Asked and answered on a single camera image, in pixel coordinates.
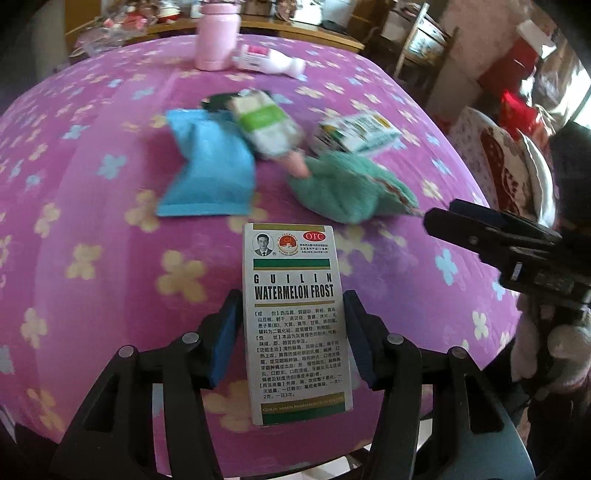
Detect teal knitted plush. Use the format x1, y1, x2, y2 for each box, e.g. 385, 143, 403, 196
284, 150, 420, 225

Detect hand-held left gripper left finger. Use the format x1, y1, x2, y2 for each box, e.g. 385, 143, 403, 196
48, 290, 245, 480

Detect red bag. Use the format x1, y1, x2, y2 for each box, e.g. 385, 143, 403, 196
480, 37, 541, 93

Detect wooden desk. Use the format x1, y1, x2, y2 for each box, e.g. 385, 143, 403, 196
65, 16, 365, 51

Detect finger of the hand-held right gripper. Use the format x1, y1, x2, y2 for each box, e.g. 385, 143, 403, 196
424, 208, 560, 267
449, 198, 561, 238

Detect white medicine box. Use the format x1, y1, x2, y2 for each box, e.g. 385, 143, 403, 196
242, 223, 354, 426

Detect green and white packet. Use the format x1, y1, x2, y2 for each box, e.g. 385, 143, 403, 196
231, 89, 305, 161

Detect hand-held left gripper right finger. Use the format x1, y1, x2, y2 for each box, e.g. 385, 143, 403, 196
342, 290, 536, 480

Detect white plastic bottle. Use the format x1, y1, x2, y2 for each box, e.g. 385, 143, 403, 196
232, 45, 306, 79

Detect light blue packet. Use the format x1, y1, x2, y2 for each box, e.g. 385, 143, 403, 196
156, 109, 257, 219

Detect pink insulated bottle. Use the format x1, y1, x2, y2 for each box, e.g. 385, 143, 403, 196
194, 0, 241, 71

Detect padded floral chair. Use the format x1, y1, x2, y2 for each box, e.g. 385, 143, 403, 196
450, 107, 555, 227

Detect white green printed packet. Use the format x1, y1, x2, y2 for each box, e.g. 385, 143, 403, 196
314, 113, 402, 155

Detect dark green packet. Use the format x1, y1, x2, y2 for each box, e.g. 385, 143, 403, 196
203, 92, 241, 114

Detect wooden chair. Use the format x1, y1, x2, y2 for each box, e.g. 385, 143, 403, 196
392, 2, 462, 88

